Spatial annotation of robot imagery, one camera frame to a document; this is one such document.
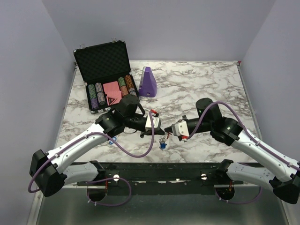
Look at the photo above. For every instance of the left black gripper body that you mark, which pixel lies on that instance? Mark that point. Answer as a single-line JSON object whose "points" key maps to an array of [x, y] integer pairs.
{"points": [[147, 131]]}

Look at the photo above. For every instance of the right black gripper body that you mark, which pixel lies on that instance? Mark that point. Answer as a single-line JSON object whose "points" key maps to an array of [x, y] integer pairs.
{"points": [[194, 122]]}

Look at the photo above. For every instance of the metal key organizer red handle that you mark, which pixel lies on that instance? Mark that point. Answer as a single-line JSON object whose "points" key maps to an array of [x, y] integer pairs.
{"points": [[162, 140]]}

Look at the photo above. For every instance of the blue tagged key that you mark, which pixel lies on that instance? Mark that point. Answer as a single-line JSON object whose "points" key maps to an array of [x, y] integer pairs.
{"points": [[163, 146]]}

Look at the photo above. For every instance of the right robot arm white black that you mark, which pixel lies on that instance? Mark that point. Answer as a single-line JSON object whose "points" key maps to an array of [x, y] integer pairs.
{"points": [[278, 172]]}

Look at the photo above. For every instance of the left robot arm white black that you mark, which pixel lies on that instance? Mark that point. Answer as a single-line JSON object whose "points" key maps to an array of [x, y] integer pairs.
{"points": [[52, 170]]}

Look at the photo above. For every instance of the purple metronome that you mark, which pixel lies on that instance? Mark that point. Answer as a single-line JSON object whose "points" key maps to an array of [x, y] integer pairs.
{"points": [[148, 84]]}

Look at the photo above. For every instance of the key with blue tag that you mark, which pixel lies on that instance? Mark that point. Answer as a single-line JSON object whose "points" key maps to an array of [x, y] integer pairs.
{"points": [[113, 140]]}

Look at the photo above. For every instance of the pink playing card deck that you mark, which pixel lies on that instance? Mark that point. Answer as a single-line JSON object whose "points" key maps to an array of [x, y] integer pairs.
{"points": [[112, 89]]}

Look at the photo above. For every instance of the black poker chip case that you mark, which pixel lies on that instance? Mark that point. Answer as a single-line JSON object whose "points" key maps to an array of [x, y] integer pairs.
{"points": [[104, 63]]}

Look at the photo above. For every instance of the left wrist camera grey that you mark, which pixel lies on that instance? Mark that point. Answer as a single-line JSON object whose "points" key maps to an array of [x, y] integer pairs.
{"points": [[153, 122]]}

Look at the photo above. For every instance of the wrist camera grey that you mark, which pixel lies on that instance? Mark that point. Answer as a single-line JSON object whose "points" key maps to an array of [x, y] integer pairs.
{"points": [[153, 122], [178, 135]]}

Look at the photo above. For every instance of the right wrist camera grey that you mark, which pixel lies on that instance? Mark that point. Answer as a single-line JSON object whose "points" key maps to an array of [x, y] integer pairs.
{"points": [[178, 135]]}

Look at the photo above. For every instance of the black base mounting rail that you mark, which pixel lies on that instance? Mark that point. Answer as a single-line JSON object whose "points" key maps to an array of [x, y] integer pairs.
{"points": [[161, 178]]}

